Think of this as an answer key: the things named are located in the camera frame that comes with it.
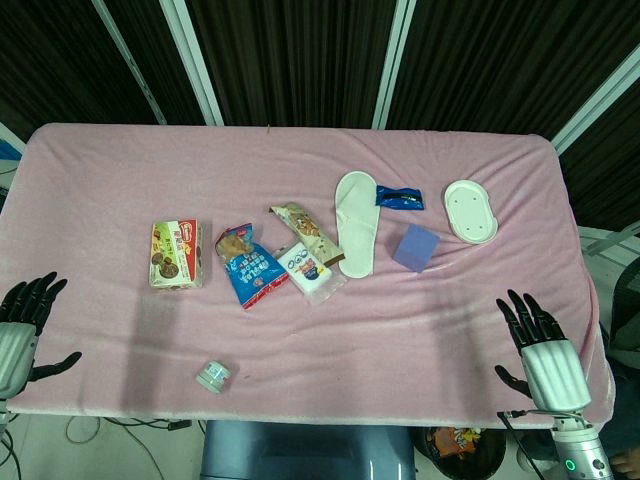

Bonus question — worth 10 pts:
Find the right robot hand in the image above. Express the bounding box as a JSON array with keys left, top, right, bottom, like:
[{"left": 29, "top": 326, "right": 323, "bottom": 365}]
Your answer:
[{"left": 494, "top": 288, "right": 593, "bottom": 413}]

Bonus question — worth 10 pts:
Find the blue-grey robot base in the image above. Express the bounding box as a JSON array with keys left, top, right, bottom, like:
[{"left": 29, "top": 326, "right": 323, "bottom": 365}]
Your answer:
[{"left": 198, "top": 419, "right": 418, "bottom": 480}]

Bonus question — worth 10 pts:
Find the white tissue pack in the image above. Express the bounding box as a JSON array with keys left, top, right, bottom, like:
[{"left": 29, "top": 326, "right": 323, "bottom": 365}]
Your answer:
[{"left": 276, "top": 241, "right": 347, "bottom": 306}]

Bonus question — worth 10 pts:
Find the white oval soap dish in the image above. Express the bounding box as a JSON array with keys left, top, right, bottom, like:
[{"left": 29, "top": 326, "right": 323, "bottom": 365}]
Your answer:
[{"left": 443, "top": 178, "right": 499, "bottom": 246}]

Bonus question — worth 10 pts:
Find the white disposable slipper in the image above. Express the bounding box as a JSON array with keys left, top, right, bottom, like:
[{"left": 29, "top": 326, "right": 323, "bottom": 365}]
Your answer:
[{"left": 334, "top": 170, "right": 383, "bottom": 279}]

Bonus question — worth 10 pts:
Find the black trash bin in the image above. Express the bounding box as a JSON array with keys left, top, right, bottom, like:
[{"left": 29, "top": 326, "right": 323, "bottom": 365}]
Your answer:
[{"left": 424, "top": 425, "right": 511, "bottom": 480}]

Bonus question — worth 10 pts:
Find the blue snack packet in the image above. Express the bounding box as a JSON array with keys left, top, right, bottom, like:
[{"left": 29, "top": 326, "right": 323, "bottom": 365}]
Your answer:
[{"left": 374, "top": 184, "right": 427, "bottom": 212}]

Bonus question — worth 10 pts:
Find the beige snack bar wrapper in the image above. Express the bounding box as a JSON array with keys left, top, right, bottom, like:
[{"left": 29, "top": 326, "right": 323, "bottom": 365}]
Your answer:
[{"left": 269, "top": 201, "right": 347, "bottom": 268}]

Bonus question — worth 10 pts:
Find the pink fleece table cloth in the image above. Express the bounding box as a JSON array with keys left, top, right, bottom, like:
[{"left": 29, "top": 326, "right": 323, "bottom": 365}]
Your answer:
[{"left": 0, "top": 122, "right": 617, "bottom": 430}]

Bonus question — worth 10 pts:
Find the purple square sponge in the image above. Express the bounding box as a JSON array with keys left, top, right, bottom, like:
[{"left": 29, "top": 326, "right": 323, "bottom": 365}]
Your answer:
[{"left": 392, "top": 223, "right": 442, "bottom": 274}]

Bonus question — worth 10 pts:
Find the black cable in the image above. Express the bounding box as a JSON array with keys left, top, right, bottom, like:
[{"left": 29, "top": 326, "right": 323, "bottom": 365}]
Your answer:
[{"left": 496, "top": 408, "right": 551, "bottom": 480}]

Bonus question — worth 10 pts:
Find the blue and red cookie bag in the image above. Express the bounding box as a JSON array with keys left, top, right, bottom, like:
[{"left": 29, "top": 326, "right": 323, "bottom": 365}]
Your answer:
[{"left": 215, "top": 222, "right": 290, "bottom": 311}]

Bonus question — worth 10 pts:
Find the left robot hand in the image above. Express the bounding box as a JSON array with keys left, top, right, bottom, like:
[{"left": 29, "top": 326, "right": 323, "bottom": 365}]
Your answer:
[{"left": 0, "top": 271, "right": 83, "bottom": 400}]

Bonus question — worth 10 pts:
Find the green chocolate biscuit box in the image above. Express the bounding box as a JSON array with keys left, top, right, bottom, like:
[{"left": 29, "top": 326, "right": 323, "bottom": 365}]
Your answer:
[{"left": 148, "top": 218, "right": 206, "bottom": 290}]

